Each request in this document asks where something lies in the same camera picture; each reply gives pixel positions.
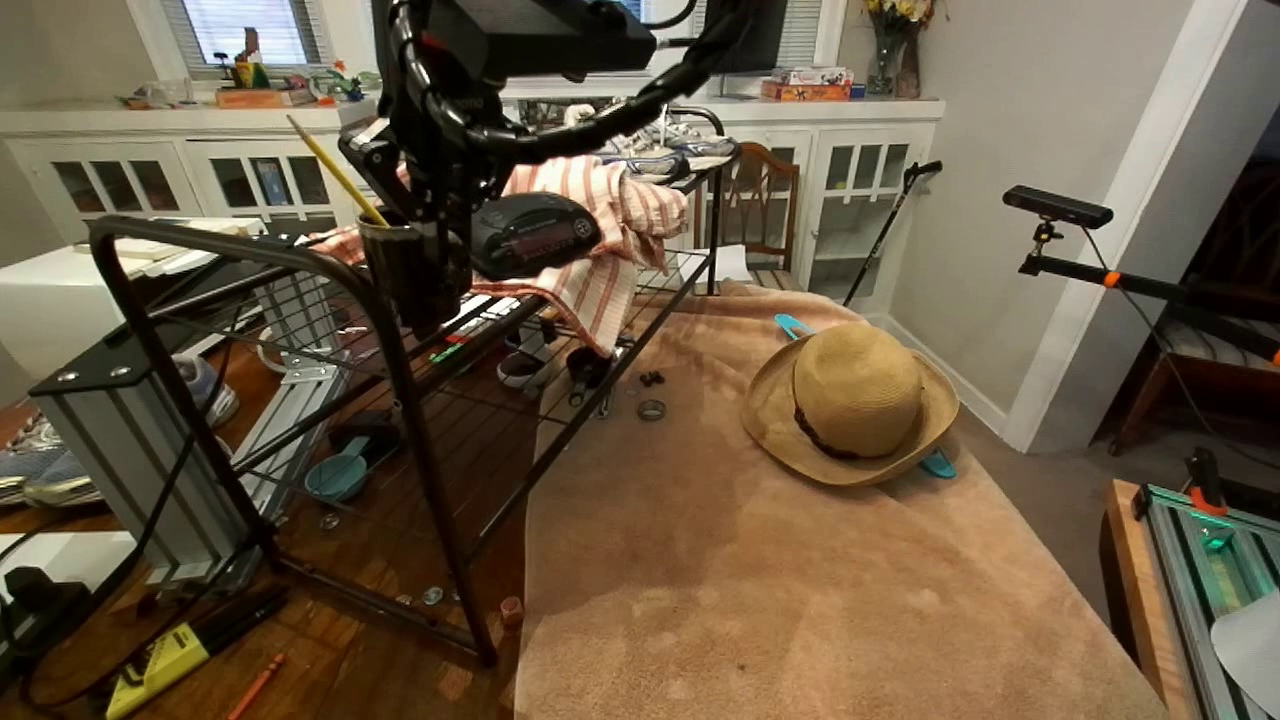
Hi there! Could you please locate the black orange clamp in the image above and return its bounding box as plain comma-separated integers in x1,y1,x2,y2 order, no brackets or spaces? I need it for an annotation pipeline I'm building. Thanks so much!
1183,447,1233,518

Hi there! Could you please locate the wooden chair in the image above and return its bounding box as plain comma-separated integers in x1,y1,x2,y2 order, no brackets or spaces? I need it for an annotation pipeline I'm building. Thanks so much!
698,141,802,293

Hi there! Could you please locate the black walking stick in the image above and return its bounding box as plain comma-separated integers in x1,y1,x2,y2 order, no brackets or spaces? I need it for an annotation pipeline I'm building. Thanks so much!
842,159,944,308

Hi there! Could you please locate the white box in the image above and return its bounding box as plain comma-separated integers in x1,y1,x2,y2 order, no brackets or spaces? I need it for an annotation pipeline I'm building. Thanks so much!
0,216,269,383

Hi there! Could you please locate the aluminium extrusion column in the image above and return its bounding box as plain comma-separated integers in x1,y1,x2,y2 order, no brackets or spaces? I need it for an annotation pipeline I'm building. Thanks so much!
28,338,259,591

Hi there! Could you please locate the stack of boxes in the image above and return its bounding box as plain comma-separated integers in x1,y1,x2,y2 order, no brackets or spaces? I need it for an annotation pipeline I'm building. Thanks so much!
759,65,856,103

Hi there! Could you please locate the black white mug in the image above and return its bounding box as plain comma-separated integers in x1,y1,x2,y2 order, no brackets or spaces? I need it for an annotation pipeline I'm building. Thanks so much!
496,320,553,392

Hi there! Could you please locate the white built-in cabinet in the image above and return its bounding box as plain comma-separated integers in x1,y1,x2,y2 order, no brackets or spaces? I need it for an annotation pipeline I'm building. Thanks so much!
0,94,947,313

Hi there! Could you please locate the yellow black hand tool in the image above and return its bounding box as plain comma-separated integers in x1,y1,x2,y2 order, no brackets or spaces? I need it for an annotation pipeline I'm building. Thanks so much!
104,588,293,720

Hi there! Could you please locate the aluminium extrusion bar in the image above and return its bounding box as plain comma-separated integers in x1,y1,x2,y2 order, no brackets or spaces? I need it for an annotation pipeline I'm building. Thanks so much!
226,270,353,501

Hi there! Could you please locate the grey blue sneaker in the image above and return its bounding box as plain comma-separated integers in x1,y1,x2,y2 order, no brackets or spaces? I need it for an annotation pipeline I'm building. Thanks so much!
0,414,104,508

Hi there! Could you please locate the yellow pencil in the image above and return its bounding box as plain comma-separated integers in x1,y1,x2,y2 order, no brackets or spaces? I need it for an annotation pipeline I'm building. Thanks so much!
286,114,390,228

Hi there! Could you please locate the camera on mount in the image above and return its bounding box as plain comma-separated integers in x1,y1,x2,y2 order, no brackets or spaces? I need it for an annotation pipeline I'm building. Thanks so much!
1002,184,1280,367

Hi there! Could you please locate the orange pen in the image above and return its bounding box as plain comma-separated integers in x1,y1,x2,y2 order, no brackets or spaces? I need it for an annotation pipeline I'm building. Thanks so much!
224,652,287,720

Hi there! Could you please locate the red white striped cloth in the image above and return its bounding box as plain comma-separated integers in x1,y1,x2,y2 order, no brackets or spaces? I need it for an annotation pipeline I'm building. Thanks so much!
308,154,692,359

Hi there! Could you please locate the pair of grey sneakers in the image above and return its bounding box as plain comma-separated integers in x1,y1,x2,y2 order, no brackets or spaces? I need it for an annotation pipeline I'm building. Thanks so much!
596,108,742,185

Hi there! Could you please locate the teal bowl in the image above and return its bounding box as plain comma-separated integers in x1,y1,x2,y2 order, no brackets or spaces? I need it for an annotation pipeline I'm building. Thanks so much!
304,436,373,504

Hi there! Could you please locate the black power adapter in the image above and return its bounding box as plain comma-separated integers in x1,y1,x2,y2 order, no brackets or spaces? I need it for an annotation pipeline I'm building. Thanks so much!
0,564,93,656

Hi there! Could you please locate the window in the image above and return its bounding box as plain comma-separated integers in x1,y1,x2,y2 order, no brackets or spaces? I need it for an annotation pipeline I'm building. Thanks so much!
778,0,853,70
158,0,333,73

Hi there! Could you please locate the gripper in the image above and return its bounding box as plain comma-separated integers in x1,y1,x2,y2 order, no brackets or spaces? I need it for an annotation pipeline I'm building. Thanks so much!
338,70,503,336

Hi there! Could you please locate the white paper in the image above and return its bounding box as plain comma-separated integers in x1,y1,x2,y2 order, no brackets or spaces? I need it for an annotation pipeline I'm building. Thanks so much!
698,244,753,287

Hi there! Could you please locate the black cup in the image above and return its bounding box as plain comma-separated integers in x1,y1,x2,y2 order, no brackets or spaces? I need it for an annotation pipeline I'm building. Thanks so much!
357,212,443,337

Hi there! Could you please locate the heap of toys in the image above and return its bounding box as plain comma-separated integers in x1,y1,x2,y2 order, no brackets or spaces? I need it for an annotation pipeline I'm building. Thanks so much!
116,28,383,111

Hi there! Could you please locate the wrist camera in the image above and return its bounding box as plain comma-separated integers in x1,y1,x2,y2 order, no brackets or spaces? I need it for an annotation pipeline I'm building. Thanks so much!
428,0,658,81

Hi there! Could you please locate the straw hat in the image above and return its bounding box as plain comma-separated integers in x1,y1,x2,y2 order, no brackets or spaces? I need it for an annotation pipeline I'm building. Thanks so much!
741,321,962,489

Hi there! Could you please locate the black clock radio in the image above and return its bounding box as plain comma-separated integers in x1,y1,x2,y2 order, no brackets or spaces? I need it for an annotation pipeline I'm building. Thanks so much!
469,191,603,282

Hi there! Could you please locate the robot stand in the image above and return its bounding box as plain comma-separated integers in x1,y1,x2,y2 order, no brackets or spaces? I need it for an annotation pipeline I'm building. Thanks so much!
1099,478,1280,720

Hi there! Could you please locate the vase with flowers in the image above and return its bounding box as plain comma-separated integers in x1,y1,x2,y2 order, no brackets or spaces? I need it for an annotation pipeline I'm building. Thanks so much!
861,0,938,100

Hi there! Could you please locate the black metal wire rack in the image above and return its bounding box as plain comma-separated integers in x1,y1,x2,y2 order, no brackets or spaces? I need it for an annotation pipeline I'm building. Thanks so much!
88,104,742,668

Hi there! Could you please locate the white remote control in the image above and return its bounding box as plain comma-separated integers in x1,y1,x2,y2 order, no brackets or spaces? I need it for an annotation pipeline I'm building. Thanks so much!
428,294,523,365

